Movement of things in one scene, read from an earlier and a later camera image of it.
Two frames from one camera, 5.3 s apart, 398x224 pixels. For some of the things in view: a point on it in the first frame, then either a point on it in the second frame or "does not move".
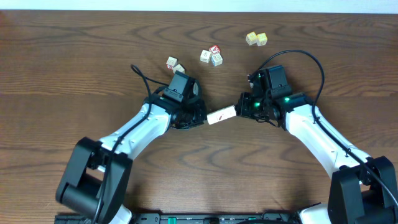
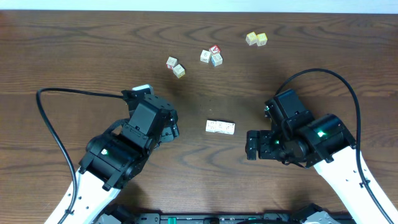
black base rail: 194,218 does not move
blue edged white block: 217,60 does not move
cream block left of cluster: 204,56 does not move
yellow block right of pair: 261,38 does not move
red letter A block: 215,49 does not move
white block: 229,112 → 227,127
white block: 214,117 → 212,126
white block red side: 171,63 does not move
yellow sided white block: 222,114 → 220,126
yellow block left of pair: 251,38 does not move
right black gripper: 242,107 → 268,152
